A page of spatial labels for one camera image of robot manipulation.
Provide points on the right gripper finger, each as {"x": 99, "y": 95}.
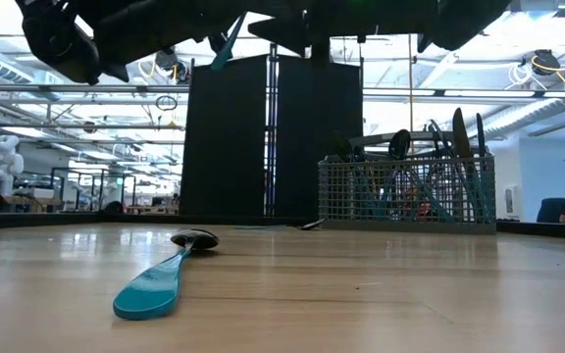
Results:
{"x": 320, "y": 53}
{"x": 282, "y": 32}

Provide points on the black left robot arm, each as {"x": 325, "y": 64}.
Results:
{"x": 62, "y": 39}

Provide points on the black folding partition screen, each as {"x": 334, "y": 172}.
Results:
{"x": 223, "y": 147}

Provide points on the grey plastic cutlery basket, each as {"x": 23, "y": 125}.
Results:
{"x": 361, "y": 196}

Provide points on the white robot figure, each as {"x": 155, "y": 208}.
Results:
{"x": 3, "y": 162}

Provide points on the blue chair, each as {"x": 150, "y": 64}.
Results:
{"x": 549, "y": 210}

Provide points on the black aluminium table frame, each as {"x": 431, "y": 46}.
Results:
{"x": 42, "y": 219}

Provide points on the white wall device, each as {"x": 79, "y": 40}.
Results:
{"x": 511, "y": 201}

